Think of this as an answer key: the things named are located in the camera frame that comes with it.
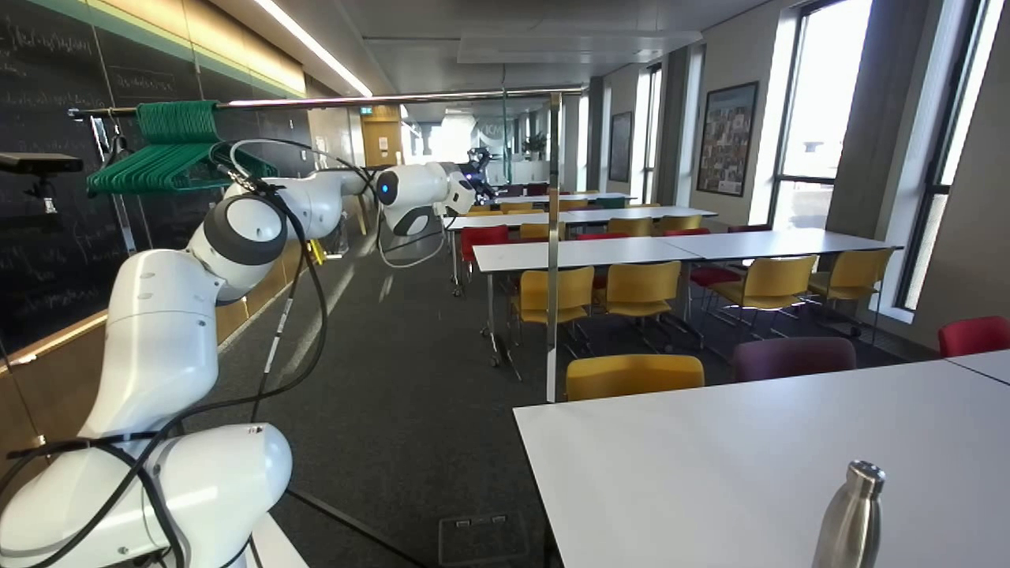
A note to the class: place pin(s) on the metal clothes rack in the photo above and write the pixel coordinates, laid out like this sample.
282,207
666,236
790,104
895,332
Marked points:
551,159

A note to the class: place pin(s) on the small white robot table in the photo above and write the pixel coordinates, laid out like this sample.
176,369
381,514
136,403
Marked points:
282,550

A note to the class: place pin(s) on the stainless steel water bottle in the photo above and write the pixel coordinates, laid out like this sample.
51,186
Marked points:
847,525

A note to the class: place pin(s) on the bundle of green hangers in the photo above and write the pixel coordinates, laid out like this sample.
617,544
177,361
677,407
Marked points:
160,160

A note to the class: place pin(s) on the long white table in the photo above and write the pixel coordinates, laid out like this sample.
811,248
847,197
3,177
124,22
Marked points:
579,217
548,200
634,254

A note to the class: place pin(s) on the dark chalkboard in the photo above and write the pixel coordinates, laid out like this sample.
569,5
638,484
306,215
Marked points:
43,104

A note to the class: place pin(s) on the wooden door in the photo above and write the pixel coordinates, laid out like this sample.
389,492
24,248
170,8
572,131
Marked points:
381,137

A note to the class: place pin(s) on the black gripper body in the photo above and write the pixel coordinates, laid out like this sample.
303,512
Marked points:
479,173

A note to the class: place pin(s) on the white work table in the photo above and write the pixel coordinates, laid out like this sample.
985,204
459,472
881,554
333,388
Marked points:
738,475

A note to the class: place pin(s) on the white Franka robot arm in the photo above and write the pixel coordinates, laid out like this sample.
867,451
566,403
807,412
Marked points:
160,336

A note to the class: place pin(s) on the ceiling light strip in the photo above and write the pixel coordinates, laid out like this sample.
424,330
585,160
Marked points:
317,49

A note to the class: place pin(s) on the tall glass window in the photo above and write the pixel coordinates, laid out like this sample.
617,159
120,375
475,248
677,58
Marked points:
982,65
823,104
646,137

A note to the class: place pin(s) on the red chair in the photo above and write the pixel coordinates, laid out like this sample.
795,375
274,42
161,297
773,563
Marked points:
479,243
597,235
714,276
975,336

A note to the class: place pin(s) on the yellow chair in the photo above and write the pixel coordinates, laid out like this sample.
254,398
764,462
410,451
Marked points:
852,276
553,295
634,375
630,228
534,232
775,282
641,289
679,224

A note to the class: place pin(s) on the framed colourful poster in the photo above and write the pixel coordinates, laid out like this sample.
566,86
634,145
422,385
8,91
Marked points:
726,142

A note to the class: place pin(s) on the purple chair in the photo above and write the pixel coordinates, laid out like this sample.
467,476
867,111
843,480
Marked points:
795,358

